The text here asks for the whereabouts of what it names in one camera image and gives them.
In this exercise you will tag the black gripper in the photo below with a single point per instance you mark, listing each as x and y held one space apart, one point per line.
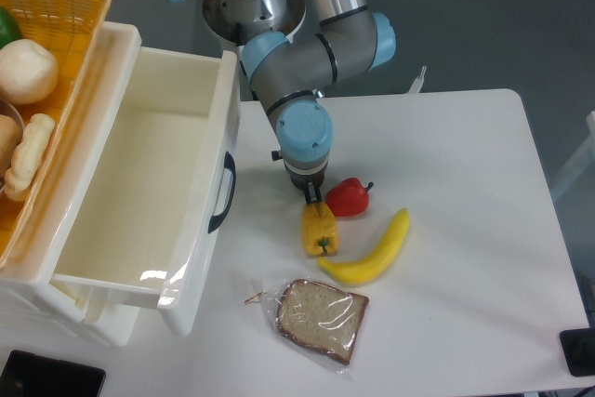
309 183

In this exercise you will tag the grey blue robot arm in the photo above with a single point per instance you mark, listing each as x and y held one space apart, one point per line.
284 73

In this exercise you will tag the red bell pepper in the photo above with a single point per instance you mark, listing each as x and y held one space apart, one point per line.
349 198

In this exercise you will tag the yellow bell pepper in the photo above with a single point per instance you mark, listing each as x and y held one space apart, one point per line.
319 230

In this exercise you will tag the yellow banana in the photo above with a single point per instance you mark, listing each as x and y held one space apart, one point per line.
376 261

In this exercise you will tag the bagged brown bread slice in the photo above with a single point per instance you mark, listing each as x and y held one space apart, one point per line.
317 319

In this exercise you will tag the white plastic drawer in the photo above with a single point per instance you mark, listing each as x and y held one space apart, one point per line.
141 234

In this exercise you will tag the long beige bread roll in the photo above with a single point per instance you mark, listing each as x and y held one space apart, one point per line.
27 156

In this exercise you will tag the orange woven basket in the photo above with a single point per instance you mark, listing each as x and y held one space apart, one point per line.
69 30

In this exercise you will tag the white drawer cabinet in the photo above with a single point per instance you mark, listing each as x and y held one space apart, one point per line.
32 302

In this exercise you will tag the black device right edge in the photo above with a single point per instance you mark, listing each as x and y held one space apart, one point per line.
578 351

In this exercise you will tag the brown bread roll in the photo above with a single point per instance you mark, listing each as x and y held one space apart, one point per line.
10 134

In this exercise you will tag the round white bread bun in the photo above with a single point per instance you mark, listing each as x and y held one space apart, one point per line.
29 72

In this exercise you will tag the black device bottom left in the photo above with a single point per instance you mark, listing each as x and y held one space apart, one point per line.
28 374

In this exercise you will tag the green bell pepper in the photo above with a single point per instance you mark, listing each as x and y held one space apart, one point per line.
9 28

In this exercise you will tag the black drawer handle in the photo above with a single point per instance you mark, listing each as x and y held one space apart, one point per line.
226 193

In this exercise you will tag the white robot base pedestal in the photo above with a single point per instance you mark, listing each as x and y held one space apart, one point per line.
235 22

